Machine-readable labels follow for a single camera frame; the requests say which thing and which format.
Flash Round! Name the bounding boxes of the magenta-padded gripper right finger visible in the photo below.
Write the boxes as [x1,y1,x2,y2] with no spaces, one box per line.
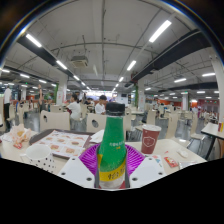
[124,144,167,189]

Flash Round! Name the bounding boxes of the group of beige chairs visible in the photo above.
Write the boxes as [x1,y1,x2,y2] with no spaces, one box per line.
[0,99,224,149]

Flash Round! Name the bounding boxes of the red paper cup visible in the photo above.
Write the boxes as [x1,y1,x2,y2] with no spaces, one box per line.
[140,123,162,155]

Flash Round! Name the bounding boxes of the dark tray with printed paper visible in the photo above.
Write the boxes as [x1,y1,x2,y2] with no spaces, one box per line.
[29,128,98,160]

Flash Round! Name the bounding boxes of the person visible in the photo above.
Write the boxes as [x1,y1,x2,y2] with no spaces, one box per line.
[36,83,51,114]
[94,94,108,116]
[64,93,83,131]
[2,84,13,123]

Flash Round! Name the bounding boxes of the green drink bottle black cap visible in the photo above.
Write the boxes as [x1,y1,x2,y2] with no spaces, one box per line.
[97,102,128,190]

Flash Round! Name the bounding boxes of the group of ceiling lights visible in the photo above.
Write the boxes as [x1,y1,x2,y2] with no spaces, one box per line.
[0,19,221,104]

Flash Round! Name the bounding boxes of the printed white paper leaflet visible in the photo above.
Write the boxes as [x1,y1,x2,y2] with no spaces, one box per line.
[149,153,165,168]

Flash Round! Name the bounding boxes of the crumpled food wrapper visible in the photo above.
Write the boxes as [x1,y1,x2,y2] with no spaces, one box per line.
[1,123,33,149]

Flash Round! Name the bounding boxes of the beige dining table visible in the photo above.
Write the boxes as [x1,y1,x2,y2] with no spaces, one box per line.
[199,121,224,161]

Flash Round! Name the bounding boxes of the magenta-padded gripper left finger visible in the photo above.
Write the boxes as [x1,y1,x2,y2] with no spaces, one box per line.
[57,144,101,189]

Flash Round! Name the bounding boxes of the ceiling air conditioner unit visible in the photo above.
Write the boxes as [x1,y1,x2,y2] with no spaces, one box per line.
[70,54,90,69]

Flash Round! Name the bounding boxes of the white dotted mug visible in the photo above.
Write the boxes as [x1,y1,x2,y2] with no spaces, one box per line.
[19,143,58,175]

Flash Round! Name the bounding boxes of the white crumpled napkin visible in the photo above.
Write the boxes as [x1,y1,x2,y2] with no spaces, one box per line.
[89,129,106,144]

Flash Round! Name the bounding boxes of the red sauce packet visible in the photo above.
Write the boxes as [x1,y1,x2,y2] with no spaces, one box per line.
[163,156,180,169]

